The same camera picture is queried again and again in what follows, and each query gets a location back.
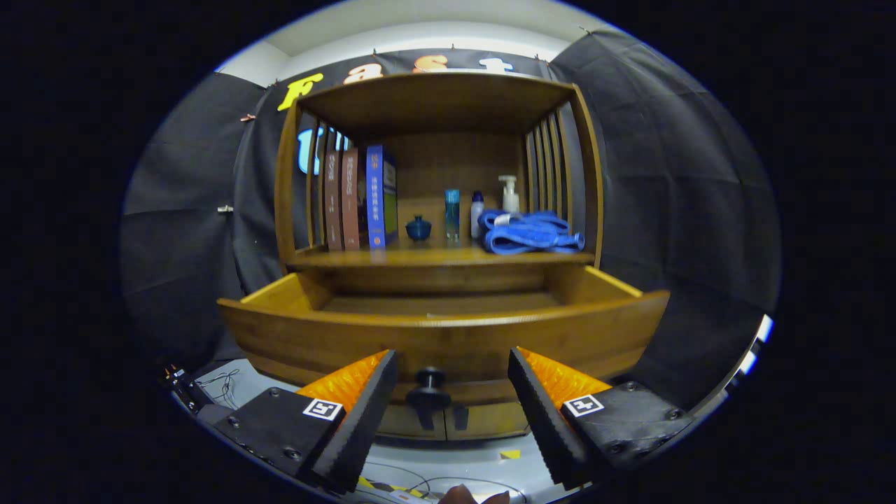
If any blue towel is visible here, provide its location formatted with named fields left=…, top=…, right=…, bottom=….
left=478, top=209, right=585, bottom=255

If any clear blue bottle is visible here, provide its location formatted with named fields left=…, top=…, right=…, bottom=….
left=444, top=189, right=461, bottom=244

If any wooden drawer with black knob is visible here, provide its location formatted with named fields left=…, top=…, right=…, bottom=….
left=217, top=265, right=671, bottom=410

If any blue book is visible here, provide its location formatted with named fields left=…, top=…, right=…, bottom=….
left=365, top=145, right=399, bottom=251

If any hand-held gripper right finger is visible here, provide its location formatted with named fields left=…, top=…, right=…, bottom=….
left=507, top=346, right=695, bottom=491

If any dark brown book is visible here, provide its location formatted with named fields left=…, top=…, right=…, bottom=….
left=324, top=148, right=345, bottom=251

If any wooden countertop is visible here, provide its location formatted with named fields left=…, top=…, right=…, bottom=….
left=287, top=241, right=596, bottom=270

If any wooden cabinet door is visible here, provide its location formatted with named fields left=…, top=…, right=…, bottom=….
left=448, top=400, right=531, bottom=440
left=377, top=402, right=449, bottom=442

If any wooden cabinet with slatted sides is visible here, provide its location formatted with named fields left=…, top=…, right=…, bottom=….
left=217, top=72, right=671, bottom=449

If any black backdrop cloth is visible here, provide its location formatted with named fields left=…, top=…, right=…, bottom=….
left=119, top=28, right=781, bottom=414

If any reddish brown book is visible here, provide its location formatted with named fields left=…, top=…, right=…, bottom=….
left=341, top=147, right=361, bottom=251

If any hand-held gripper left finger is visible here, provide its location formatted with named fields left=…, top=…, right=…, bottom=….
left=212, top=349, right=398, bottom=495

